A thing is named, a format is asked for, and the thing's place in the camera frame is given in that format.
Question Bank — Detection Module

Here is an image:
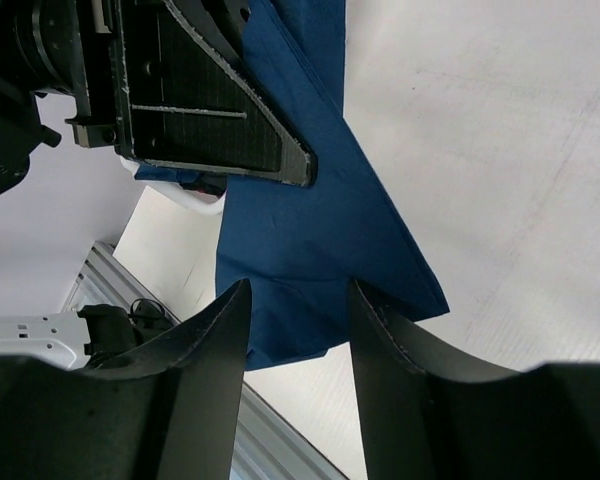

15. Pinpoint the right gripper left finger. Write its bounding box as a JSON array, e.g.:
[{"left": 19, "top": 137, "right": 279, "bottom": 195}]
[{"left": 0, "top": 278, "right": 254, "bottom": 480}]

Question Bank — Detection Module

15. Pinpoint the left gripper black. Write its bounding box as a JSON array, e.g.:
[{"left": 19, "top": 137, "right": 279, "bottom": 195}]
[{"left": 0, "top": 1, "right": 118, "bottom": 195}]

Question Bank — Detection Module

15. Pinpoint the dark blue paper napkin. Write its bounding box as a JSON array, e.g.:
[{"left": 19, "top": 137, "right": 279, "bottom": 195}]
[{"left": 134, "top": 0, "right": 452, "bottom": 372}]

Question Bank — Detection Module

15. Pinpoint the aluminium mounting rail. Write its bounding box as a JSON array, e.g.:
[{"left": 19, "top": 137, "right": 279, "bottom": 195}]
[{"left": 69, "top": 239, "right": 351, "bottom": 480}]

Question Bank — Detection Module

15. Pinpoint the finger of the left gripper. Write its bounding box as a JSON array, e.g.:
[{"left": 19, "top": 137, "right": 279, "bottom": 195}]
[{"left": 114, "top": 1, "right": 318, "bottom": 187}]

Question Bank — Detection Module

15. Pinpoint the white plastic bin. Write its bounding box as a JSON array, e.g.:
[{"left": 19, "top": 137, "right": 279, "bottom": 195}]
[{"left": 119, "top": 156, "right": 225, "bottom": 216}]

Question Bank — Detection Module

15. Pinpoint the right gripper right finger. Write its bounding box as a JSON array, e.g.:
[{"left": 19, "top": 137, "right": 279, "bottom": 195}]
[{"left": 348, "top": 281, "right": 600, "bottom": 479}]

